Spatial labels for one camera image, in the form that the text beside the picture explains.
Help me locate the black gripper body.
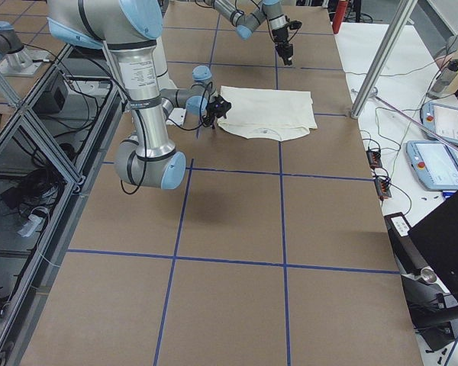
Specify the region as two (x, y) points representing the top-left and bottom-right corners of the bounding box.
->
(270, 18), (302, 57)
(205, 95), (232, 124)

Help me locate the cream long-sleeve cat shirt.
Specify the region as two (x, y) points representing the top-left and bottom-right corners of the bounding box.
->
(218, 85), (318, 142)

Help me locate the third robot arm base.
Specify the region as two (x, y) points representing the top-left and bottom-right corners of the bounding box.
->
(0, 21), (50, 77)

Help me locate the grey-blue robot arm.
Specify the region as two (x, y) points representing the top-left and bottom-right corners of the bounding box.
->
(202, 0), (302, 66)
(48, 1), (231, 190)

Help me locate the red cylinder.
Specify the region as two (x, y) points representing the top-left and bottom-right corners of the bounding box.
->
(332, 0), (348, 34)

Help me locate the white-tipped reacher grabber stick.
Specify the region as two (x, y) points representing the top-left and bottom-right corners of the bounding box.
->
(368, 92), (458, 152)

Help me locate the small orange-black electronics module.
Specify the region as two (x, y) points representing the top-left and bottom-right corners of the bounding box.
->
(366, 149), (382, 169)

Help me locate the far blue teach pendant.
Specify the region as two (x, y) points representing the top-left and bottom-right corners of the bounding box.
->
(421, 101), (458, 146)

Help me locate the blue teach pendant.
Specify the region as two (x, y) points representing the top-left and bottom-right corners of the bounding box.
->
(421, 101), (458, 146)
(405, 141), (458, 191)

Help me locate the near blue teach pendant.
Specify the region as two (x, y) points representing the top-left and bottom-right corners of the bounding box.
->
(405, 141), (458, 191)

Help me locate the white power strip under table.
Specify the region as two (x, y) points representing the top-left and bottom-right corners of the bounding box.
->
(18, 213), (45, 238)

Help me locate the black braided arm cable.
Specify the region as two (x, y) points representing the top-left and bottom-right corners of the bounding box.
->
(120, 82), (221, 195)

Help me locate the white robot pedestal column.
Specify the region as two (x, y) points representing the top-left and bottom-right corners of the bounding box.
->
(153, 37), (186, 127)

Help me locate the grey aluminium frame post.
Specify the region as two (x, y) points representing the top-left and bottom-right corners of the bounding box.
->
(350, 0), (418, 119)

